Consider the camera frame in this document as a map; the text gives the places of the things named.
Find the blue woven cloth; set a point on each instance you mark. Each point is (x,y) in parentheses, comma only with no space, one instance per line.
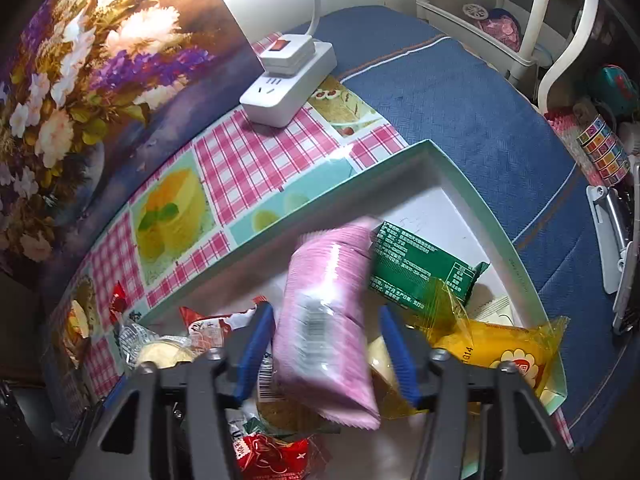
(475,110)

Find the colourful cube puzzle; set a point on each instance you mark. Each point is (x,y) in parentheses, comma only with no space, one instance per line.
(602,152)

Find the red and white snack packet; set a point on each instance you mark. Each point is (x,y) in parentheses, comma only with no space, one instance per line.
(210,327)

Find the pale green snack packet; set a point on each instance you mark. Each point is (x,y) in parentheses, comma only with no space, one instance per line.
(495,310)

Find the round pastry in clear wrapper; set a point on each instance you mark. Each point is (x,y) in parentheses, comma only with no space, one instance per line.
(155,352)

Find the teal toy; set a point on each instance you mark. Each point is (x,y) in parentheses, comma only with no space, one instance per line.
(612,87)

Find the white power strip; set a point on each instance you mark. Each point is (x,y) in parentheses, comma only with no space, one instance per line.
(280,102)

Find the white round drain cover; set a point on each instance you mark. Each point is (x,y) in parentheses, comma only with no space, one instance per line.
(475,10)

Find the pink snack packet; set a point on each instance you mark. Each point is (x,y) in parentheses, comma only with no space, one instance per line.
(325,335)

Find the white shelf rack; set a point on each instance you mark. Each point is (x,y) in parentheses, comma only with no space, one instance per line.
(535,10)

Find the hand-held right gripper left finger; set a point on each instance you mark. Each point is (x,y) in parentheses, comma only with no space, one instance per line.
(252,355)

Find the floral painting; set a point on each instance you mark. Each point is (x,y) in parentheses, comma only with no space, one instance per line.
(100,60)

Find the pink woven mat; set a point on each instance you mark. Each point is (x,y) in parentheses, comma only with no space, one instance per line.
(565,125)

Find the red heart print packet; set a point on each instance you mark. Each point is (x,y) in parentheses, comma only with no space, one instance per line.
(272,457)

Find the orange yellow snack packet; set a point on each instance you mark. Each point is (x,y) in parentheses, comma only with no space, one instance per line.
(77,320)

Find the white plug adapter red switch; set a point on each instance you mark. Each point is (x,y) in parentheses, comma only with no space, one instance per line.
(287,55)

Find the small red candy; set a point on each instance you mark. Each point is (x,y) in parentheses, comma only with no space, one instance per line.
(119,302)

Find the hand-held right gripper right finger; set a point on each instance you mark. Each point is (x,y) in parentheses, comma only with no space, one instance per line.
(400,355)

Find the white gooseneck lamp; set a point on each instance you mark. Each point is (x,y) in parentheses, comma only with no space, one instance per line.
(315,10)

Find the brown snack packet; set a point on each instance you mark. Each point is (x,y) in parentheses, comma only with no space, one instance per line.
(290,417)

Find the pink floral pouch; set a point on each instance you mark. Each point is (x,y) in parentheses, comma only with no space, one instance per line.
(500,27)

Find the dark green snack packet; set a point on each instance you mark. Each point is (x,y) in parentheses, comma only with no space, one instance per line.
(415,270)

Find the white phone stand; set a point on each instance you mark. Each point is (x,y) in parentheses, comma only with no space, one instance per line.
(605,230)

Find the yellow transparent snack packet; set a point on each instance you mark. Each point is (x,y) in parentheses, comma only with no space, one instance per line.
(490,355)

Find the teal cardboard box tray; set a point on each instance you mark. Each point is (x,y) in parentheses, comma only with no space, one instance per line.
(425,205)

